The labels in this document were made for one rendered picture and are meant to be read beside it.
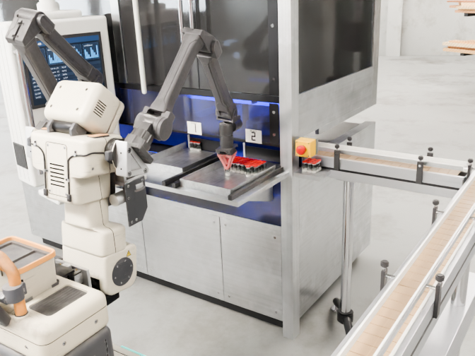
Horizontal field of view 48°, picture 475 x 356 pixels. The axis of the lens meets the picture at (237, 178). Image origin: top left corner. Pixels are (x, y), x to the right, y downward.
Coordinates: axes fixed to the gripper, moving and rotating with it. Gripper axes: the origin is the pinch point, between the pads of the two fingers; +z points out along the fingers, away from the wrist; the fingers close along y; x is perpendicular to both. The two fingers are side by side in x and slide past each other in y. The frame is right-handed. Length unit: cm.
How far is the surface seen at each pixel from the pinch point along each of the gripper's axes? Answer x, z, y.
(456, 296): -95, 32, -25
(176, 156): 35.0, 4.5, 19.9
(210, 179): 5.2, 3.9, -7.2
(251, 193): -16.8, 3.8, -18.0
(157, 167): 34.2, 2.7, -1.0
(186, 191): 9.7, 4.2, -21.6
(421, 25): -36, 40, 1079
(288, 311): -24, 76, 10
